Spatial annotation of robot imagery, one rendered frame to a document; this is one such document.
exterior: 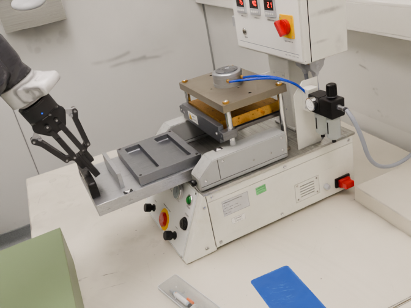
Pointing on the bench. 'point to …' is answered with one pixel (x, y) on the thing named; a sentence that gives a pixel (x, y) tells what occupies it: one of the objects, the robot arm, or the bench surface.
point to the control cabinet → (293, 47)
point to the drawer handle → (89, 182)
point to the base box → (268, 197)
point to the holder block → (158, 157)
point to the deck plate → (202, 144)
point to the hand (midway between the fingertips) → (88, 164)
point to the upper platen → (239, 120)
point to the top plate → (233, 87)
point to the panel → (175, 214)
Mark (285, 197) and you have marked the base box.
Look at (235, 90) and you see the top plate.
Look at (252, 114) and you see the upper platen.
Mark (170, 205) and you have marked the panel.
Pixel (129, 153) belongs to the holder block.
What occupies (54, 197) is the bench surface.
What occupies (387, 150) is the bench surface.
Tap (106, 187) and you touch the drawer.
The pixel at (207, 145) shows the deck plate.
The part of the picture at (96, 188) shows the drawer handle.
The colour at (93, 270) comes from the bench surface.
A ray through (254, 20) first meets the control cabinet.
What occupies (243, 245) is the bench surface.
